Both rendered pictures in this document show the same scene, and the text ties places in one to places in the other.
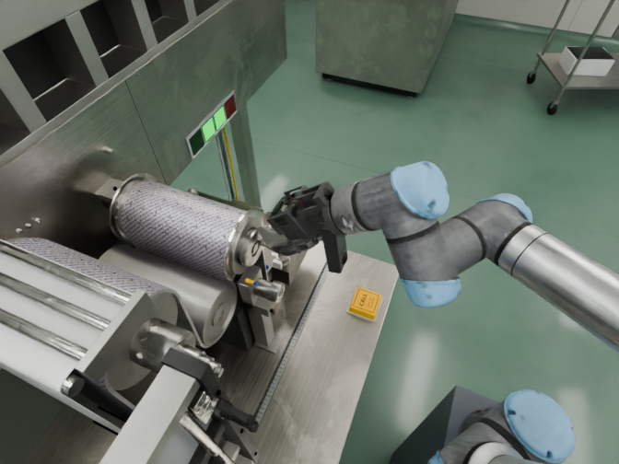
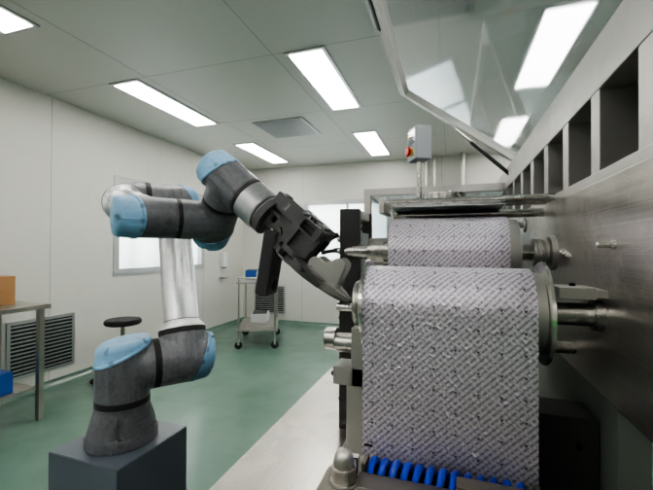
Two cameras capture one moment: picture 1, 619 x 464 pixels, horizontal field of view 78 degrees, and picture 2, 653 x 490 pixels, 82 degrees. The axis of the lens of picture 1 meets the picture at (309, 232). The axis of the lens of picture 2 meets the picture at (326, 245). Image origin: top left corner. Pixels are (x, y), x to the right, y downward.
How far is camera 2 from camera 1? 1.17 m
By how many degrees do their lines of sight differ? 130
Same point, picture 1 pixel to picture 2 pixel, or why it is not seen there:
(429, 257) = not seen: hidden behind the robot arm
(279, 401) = (327, 452)
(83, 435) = not seen: hidden behind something
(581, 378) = not seen: outside the picture
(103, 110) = (626, 189)
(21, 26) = (609, 63)
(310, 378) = (293, 468)
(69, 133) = (600, 193)
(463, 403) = (123, 459)
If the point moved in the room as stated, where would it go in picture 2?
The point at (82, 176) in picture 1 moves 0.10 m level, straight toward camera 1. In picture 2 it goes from (594, 254) to (521, 253)
